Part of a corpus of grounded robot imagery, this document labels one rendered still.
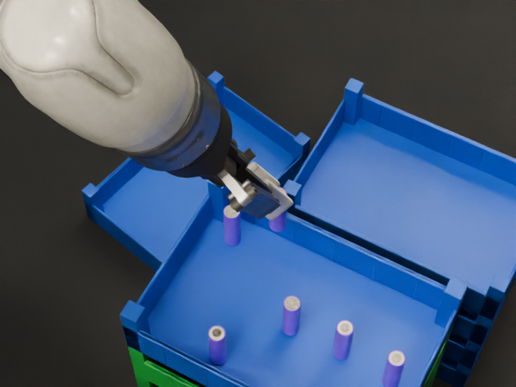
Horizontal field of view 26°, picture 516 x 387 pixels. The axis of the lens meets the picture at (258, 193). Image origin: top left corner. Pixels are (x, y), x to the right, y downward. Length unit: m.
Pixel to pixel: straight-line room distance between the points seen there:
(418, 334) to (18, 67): 0.62
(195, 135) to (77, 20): 0.17
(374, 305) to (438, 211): 0.29
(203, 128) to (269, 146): 0.93
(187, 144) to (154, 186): 0.90
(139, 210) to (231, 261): 0.52
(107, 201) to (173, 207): 0.10
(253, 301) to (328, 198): 0.29
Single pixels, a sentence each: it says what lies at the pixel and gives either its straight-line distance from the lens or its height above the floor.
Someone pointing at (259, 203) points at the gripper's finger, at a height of 0.65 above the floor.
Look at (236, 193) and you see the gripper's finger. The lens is 0.96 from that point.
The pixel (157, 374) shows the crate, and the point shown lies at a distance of 1.25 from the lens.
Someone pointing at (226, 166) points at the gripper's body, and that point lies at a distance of 0.95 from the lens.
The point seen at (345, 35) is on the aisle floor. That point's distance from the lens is 1.96.
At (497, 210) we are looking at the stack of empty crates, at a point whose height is 0.24.
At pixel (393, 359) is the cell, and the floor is 0.47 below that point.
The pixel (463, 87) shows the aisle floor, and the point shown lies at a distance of 1.91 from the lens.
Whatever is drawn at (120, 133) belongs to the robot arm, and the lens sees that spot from 0.81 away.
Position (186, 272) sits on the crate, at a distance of 1.25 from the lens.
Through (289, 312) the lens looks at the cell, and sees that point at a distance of 1.16.
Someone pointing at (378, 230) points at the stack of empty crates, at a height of 0.24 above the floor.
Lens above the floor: 1.52
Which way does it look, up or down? 59 degrees down
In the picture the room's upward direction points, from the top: straight up
